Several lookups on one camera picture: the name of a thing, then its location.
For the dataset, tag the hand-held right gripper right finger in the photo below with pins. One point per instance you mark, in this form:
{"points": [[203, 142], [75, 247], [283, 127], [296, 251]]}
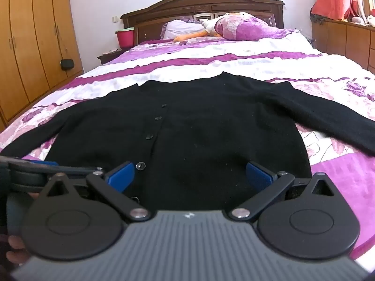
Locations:
{"points": [[261, 176]]}

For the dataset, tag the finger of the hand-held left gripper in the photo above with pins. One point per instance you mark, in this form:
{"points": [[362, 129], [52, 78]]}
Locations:
{"points": [[44, 164]]}

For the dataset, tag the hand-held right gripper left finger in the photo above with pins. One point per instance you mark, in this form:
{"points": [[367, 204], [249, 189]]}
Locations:
{"points": [[119, 178]]}

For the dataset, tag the black button cardigan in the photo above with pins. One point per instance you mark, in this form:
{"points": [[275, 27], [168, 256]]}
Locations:
{"points": [[205, 128]]}

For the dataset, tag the person's left hand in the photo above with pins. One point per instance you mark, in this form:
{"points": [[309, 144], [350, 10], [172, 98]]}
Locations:
{"points": [[15, 247]]}

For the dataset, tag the small black pouch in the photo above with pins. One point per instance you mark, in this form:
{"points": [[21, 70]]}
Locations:
{"points": [[66, 65]]}

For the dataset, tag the dark wooden nightstand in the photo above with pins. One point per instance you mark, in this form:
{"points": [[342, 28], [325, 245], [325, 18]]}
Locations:
{"points": [[107, 57]]}

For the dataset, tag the purple floral bedspread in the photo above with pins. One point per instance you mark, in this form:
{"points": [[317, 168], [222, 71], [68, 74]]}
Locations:
{"points": [[205, 61]]}

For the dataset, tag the wooden wardrobe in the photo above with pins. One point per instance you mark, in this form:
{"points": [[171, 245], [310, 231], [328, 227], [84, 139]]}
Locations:
{"points": [[29, 35]]}

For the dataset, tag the red plastic bucket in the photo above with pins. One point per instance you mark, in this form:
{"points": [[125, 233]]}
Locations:
{"points": [[125, 38]]}

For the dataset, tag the folded purple patchwork quilt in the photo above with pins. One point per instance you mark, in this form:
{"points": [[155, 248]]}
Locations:
{"points": [[252, 27]]}

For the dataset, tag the white duck plush toy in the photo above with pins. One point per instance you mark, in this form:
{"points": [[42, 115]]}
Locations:
{"points": [[209, 26]]}

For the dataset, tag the low wooden cabinet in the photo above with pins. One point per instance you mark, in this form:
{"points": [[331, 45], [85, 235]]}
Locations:
{"points": [[345, 41]]}

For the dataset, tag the lilac pillow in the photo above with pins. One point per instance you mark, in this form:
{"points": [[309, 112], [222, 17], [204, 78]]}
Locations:
{"points": [[181, 27]]}

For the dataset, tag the dark fabric bundle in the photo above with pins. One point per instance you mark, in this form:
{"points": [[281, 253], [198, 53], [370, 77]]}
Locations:
{"points": [[318, 18]]}

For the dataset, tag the dark wooden headboard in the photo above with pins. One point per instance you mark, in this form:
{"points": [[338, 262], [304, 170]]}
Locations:
{"points": [[205, 5]]}

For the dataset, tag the pale pink soft object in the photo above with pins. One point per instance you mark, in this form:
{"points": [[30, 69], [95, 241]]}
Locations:
{"points": [[357, 20]]}

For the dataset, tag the small white soft object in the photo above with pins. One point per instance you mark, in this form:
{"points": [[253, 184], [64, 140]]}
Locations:
{"points": [[370, 20]]}

